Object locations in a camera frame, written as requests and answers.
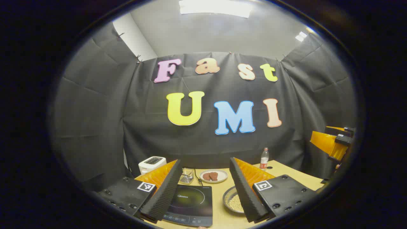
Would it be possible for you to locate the clear plastic bottle red label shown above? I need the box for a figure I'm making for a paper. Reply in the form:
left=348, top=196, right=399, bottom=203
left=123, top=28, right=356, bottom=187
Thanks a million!
left=260, top=148, right=269, bottom=169

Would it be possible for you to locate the white toaster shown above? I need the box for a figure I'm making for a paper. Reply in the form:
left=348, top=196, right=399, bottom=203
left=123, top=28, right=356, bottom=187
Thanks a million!
left=138, top=156, right=167, bottom=175

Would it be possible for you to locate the metal wire basket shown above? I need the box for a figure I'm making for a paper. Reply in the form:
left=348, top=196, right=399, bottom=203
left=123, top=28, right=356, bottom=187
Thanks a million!
left=180, top=168, right=194, bottom=185

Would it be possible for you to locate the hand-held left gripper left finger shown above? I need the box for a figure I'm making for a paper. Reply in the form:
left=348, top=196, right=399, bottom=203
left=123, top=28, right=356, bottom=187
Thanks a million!
left=97, top=159, right=182, bottom=223

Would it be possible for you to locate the white round plate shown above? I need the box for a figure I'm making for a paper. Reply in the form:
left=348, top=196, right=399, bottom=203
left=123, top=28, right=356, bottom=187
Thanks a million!
left=199, top=169, right=228, bottom=184

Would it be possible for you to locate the pile of soybeans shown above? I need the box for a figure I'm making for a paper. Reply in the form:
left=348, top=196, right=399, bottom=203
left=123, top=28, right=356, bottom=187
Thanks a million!
left=229, top=194, right=245, bottom=212

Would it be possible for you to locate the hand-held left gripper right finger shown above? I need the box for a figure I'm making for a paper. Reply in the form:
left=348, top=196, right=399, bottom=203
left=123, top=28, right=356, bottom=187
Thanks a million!
left=230, top=157, right=318, bottom=223

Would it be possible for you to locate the black induction cooktop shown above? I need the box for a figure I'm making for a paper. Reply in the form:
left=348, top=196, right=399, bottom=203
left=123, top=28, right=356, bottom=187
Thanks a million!
left=162, top=184, right=213, bottom=227

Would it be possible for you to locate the stainless steel pot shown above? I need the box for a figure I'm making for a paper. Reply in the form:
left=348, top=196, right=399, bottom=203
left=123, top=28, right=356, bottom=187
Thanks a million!
left=223, top=186, right=245, bottom=213

